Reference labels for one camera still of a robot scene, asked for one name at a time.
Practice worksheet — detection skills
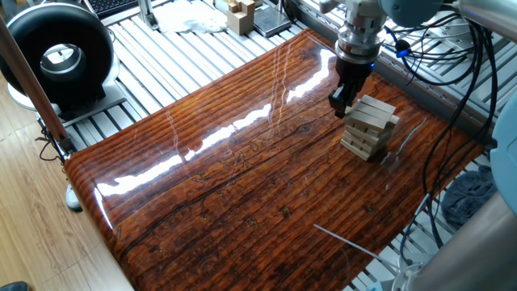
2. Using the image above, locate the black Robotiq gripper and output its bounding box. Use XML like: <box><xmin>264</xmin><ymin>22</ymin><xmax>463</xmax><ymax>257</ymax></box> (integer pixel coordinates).
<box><xmin>327</xmin><ymin>56</ymin><xmax>374</xmax><ymax>120</ymax></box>

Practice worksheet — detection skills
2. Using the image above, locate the wooden Jenga block tower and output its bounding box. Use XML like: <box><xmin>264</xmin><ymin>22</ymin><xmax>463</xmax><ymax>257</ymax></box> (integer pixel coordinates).
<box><xmin>339</xmin><ymin>94</ymin><xmax>401</xmax><ymax>162</ymax></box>

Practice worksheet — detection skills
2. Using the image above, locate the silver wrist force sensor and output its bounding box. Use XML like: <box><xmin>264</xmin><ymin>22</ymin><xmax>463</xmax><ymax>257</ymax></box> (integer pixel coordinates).
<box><xmin>334</xmin><ymin>18</ymin><xmax>388</xmax><ymax>65</ymax></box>

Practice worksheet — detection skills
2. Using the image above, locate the dark grey flat scale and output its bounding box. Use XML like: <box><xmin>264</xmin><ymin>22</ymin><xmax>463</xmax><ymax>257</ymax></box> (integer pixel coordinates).
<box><xmin>253</xmin><ymin>4</ymin><xmax>292</xmax><ymax>39</ymax></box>

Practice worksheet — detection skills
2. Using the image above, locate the wooden block puzzle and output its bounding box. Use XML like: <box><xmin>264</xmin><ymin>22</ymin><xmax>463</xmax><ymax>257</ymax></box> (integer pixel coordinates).
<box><xmin>225</xmin><ymin>0</ymin><xmax>257</xmax><ymax>36</ymax></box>

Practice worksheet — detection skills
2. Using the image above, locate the glossy wood grain table cover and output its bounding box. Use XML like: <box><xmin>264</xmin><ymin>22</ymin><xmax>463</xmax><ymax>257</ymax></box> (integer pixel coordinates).
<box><xmin>63</xmin><ymin>27</ymin><xmax>485</xmax><ymax>291</ymax></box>

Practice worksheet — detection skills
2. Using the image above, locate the grey blue towel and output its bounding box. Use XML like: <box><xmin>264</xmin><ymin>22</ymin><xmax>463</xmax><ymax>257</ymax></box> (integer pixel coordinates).
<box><xmin>439</xmin><ymin>164</ymin><xmax>498</xmax><ymax>230</ymax></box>

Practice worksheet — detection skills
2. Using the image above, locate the white cloth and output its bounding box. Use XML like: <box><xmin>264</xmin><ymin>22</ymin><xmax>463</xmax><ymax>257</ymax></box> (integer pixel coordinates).
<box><xmin>152</xmin><ymin>0</ymin><xmax>229</xmax><ymax>35</ymax></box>

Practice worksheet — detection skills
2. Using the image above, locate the black keyboard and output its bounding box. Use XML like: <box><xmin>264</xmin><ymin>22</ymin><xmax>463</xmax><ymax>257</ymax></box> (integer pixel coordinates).
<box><xmin>87</xmin><ymin>0</ymin><xmax>141</xmax><ymax>19</ymax></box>

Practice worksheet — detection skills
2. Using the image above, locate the white rounded foot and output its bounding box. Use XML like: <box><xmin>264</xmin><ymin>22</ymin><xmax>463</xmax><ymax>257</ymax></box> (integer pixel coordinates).
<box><xmin>64</xmin><ymin>183</ymin><xmax>84</xmax><ymax>213</ymax></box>

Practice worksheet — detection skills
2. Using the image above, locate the blue black cable plug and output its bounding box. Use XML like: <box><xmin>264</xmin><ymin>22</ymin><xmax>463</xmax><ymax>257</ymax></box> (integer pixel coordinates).
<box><xmin>394</xmin><ymin>38</ymin><xmax>412</xmax><ymax>59</ymax></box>

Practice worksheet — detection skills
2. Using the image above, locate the grey aluminium edge rail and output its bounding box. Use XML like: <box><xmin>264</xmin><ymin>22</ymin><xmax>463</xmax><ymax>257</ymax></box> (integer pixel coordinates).
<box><xmin>294</xmin><ymin>0</ymin><xmax>517</xmax><ymax>141</ymax></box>

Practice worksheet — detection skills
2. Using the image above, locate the thin white cable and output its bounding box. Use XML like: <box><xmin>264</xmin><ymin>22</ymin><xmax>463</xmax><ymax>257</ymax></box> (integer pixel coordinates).
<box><xmin>313</xmin><ymin>223</ymin><xmax>403</xmax><ymax>272</ymax></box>

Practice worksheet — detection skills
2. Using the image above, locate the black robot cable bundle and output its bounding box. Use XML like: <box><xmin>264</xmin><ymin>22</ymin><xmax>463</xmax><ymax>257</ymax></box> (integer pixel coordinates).
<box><xmin>385</xmin><ymin>19</ymin><xmax>499</xmax><ymax>264</ymax></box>

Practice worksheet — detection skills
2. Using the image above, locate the short aluminium post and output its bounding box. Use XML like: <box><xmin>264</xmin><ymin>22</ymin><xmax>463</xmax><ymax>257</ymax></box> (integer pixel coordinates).
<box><xmin>137</xmin><ymin>0</ymin><xmax>160</xmax><ymax>32</ymax></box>

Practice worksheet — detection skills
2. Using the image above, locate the brown post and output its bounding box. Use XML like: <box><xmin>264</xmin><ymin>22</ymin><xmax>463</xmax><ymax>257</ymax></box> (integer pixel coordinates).
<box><xmin>0</xmin><ymin>15</ymin><xmax>78</xmax><ymax>157</ymax></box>

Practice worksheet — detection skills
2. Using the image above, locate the black ring fan white base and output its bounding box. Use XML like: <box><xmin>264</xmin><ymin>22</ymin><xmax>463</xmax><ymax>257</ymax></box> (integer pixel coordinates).
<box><xmin>0</xmin><ymin>2</ymin><xmax>127</xmax><ymax>129</ymax></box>

